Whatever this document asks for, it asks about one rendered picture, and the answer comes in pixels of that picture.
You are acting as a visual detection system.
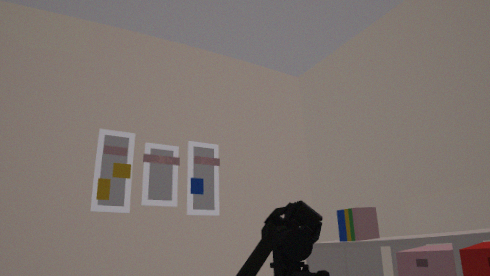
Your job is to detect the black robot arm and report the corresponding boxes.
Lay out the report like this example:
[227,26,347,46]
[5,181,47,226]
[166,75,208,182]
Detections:
[236,201,330,276]

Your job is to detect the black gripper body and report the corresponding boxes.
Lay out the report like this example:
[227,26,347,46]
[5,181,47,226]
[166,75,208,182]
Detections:
[270,258,305,276]

